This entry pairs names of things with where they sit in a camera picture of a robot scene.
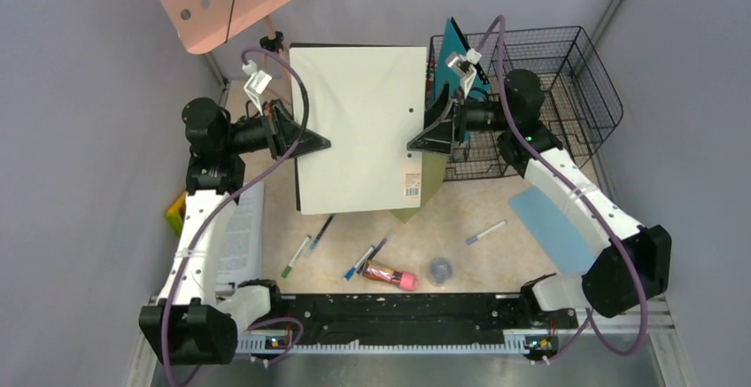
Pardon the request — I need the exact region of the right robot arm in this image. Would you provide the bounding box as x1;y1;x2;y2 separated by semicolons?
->
407;69;672;327

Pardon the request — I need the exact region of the green capped marker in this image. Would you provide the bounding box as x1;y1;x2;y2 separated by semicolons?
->
281;235;312;279

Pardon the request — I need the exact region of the green rectangular box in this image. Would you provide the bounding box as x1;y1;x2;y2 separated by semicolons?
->
390;153;448;223

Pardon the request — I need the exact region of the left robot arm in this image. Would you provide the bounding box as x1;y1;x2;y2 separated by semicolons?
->
138;97;330;367

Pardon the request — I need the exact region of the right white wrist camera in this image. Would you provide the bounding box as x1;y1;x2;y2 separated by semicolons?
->
446;48;482;99

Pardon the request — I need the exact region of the black wire desk organizer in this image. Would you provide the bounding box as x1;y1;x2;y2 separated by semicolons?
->
426;26;623;182

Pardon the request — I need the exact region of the printed paper clipboard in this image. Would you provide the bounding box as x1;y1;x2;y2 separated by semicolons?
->
216;182;265;295

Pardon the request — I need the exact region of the grey white folder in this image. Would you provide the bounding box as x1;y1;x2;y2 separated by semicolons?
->
289;43;428;215

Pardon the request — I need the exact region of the white blue marker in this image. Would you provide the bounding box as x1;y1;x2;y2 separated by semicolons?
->
465;220;507;245

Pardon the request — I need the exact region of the teal folder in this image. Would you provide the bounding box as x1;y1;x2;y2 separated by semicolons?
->
426;17;491;106

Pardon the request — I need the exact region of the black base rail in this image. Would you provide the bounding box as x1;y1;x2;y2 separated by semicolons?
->
238;293;579;353

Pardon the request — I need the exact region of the yellow green block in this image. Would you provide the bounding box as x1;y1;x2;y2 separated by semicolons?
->
165;191;187;237

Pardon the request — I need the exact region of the clear round container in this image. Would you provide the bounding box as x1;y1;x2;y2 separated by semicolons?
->
428;257;453;286

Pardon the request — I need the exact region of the black pen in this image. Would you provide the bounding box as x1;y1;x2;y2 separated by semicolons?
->
309;213;336;252

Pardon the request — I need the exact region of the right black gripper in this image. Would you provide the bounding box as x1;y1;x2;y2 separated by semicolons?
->
407;81;514;155

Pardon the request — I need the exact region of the pink capped pencil tube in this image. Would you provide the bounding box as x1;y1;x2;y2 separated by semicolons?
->
362;259;419;291

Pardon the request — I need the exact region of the light blue clipboard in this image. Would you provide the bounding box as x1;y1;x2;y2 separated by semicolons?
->
509;187;595;275

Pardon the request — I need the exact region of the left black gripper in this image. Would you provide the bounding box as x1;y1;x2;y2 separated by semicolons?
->
221;97;330;160

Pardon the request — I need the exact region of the blue capped marker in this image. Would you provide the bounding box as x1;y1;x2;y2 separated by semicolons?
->
344;245;375;281

